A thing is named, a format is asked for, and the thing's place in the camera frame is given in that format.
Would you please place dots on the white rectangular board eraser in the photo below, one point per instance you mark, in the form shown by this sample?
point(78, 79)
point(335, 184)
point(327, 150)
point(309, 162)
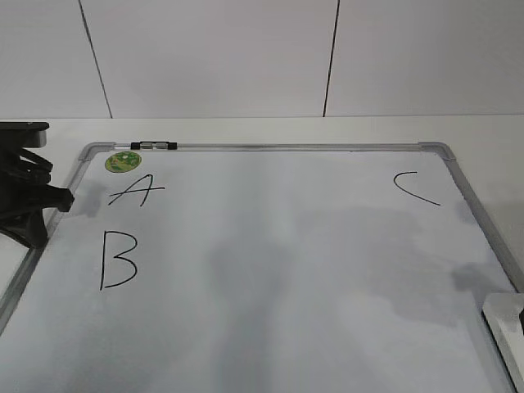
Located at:
point(504, 315)

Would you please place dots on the black marker pen on frame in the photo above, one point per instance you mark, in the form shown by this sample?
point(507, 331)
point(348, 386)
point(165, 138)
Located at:
point(163, 146)

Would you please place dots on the white board with grey frame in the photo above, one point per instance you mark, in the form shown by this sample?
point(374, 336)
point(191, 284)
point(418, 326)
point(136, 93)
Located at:
point(262, 268)

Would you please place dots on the round green magnet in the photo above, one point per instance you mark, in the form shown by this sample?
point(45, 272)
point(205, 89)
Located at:
point(123, 162)

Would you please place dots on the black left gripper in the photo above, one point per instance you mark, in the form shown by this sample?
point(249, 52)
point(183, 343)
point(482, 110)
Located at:
point(21, 168)

